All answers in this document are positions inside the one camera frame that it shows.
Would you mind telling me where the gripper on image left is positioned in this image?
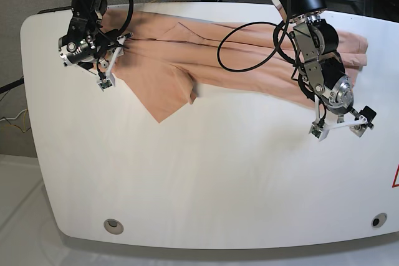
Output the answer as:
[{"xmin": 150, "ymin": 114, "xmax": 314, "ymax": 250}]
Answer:
[{"xmin": 77, "ymin": 32, "xmax": 133, "ymax": 84}]

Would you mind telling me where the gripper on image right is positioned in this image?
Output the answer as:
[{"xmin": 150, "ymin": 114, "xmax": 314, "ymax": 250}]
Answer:
[{"xmin": 313, "ymin": 96, "xmax": 377, "ymax": 137}]

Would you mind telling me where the peach T-shirt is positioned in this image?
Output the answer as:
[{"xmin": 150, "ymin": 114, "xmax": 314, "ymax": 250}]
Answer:
[{"xmin": 81, "ymin": 10, "xmax": 368, "ymax": 124}]

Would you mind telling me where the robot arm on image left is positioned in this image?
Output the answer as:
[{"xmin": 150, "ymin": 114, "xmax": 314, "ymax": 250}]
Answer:
[{"xmin": 58, "ymin": 0, "xmax": 134, "ymax": 90}]

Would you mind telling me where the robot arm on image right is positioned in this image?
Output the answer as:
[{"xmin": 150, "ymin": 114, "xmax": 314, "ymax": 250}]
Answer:
[{"xmin": 271, "ymin": 0, "xmax": 377, "ymax": 140}]

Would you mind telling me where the black bar at left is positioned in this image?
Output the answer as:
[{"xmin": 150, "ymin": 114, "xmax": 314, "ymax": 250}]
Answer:
[{"xmin": 0, "ymin": 77, "xmax": 24, "ymax": 94}]

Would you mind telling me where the right table grommet hole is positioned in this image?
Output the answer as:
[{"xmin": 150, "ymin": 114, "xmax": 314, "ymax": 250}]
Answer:
[{"xmin": 371, "ymin": 213, "xmax": 387, "ymax": 228}]

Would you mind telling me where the table grommet hole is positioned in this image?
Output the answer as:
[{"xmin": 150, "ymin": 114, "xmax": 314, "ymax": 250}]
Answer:
[
  {"xmin": 371, "ymin": 213, "xmax": 387, "ymax": 228},
  {"xmin": 103, "ymin": 219, "xmax": 124, "ymax": 235}
]

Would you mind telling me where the left table grommet hole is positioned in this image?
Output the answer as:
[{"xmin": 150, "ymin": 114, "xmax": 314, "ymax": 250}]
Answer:
[{"xmin": 103, "ymin": 219, "xmax": 124, "ymax": 235}]

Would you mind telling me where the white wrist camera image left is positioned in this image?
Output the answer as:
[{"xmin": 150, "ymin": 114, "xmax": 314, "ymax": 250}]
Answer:
[{"xmin": 97, "ymin": 78, "xmax": 115, "ymax": 91}]

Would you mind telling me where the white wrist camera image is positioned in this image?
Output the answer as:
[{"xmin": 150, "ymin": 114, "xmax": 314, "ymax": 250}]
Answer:
[
  {"xmin": 309, "ymin": 124, "xmax": 329, "ymax": 141},
  {"xmin": 97, "ymin": 78, "xmax": 115, "ymax": 91}
]

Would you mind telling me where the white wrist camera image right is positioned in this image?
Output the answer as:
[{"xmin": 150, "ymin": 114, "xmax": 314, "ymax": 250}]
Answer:
[{"xmin": 309, "ymin": 124, "xmax": 329, "ymax": 141}]

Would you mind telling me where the yellow cable on floor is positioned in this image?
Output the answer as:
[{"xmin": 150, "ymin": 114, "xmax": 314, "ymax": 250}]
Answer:
[{"xmin": 0, "ymin": 110, "xmax": 29, "ymax": 135}]

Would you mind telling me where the white cable on floor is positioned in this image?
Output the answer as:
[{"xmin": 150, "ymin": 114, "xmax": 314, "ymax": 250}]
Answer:
[{"xmin": 0, "ymin": 108, "xmax": 29, "ymax": 123}]

